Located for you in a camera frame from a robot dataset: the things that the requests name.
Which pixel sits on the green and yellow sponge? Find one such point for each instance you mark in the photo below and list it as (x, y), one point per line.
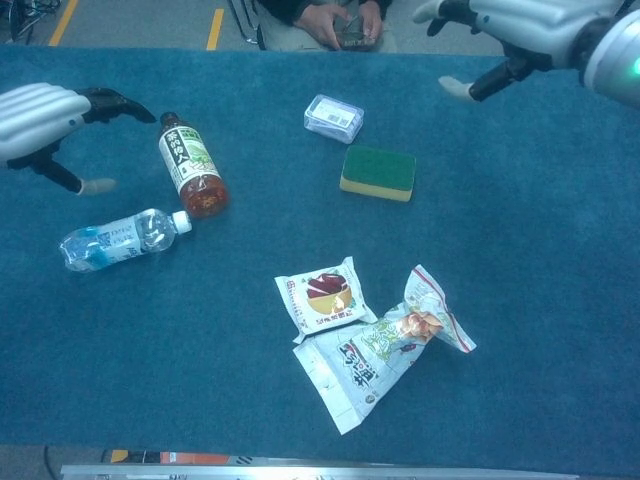
(377, 170)

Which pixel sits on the brown tea bottle green label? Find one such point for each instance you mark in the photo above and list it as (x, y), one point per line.
(192, 165)

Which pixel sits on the large white snack bag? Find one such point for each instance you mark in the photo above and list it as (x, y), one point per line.
(360, 370)

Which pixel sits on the orange flat object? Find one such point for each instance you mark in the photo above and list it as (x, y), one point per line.
(195, 457)

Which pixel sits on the seated person body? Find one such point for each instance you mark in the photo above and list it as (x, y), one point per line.
(280, 35)

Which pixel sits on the clear plastic box with label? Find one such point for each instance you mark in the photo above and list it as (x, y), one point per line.
(332, 117)

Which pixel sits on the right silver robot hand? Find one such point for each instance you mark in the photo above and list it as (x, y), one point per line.
(530, 25)

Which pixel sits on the black chair frame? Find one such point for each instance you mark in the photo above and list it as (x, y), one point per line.
(247, 27)

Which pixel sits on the black smartphone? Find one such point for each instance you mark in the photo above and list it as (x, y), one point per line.
(354, 42)

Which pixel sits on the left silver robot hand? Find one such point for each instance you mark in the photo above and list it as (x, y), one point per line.
(35, 120)

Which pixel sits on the yellow plastic part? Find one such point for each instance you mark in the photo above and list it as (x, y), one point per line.
(120, 455)

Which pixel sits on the bystander hand with thumb out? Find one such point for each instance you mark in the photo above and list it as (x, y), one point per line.
(317, 22)

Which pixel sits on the small white snack packet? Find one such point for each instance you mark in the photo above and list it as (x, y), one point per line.
(325, 297)

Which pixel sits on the aluminium rail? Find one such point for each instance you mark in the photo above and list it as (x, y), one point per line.
(300, 471)

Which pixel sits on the blue felt table cover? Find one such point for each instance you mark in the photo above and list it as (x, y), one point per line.
(500, 250)

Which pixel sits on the clear water bottle white cap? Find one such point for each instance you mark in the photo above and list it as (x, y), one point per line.
(125, 240)

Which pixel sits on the bystander hand gripping phone edge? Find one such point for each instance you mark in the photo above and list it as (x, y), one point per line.
(372, 20)

